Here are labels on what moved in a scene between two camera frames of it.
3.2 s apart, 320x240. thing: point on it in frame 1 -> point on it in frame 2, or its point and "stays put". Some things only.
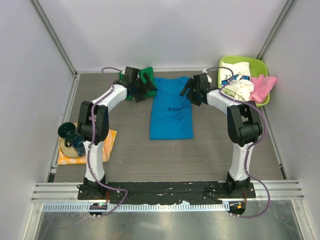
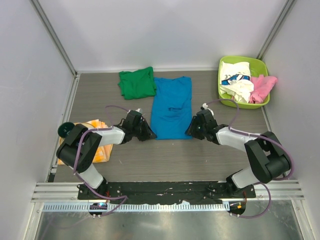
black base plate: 169,192 stays put
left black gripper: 139,97 -> 149,134
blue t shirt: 171,115 stays put
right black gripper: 190,84 -> 191,130
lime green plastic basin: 257,67 stays put
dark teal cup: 66,130 stays put
